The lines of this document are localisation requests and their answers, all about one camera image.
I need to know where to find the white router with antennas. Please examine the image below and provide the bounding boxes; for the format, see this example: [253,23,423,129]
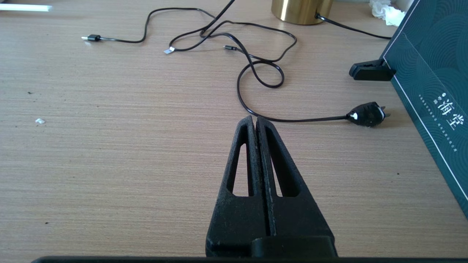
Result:
[0,3,52,12]

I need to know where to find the black clip stand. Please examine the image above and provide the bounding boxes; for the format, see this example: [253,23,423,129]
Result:
[349,58,396,81]

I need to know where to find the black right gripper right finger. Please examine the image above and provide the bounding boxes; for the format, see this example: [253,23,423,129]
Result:
[256,117,338,257]

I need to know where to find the brass desk lamp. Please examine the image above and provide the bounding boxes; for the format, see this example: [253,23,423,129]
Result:
[271,0,334,25]

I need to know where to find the black USB cable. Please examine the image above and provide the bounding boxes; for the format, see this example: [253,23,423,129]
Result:
[81,7,297,62]

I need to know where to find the black lamp power cable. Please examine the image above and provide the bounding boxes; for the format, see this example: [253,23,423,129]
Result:
[199,0,392,127]

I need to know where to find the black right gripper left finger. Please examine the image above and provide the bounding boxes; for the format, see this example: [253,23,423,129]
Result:
[205,116,271,257]

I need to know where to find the crumpled white tissue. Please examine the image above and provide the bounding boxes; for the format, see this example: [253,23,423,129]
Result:
[369,0,406,27]

